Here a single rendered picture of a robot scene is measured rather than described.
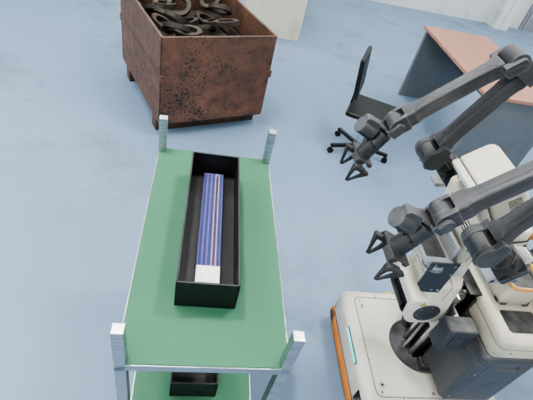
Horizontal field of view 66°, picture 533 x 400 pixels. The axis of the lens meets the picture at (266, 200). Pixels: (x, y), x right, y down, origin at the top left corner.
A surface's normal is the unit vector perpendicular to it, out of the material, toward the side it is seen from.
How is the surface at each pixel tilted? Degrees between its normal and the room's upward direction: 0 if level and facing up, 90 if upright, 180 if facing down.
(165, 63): 90
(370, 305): 0
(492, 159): 42
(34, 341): 0
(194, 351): 0
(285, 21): 90
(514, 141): 90
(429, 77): 90
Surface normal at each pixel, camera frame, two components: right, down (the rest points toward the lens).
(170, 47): 0.46, 0.67
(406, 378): 0.19, -0.72
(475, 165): -0.52, -0.60
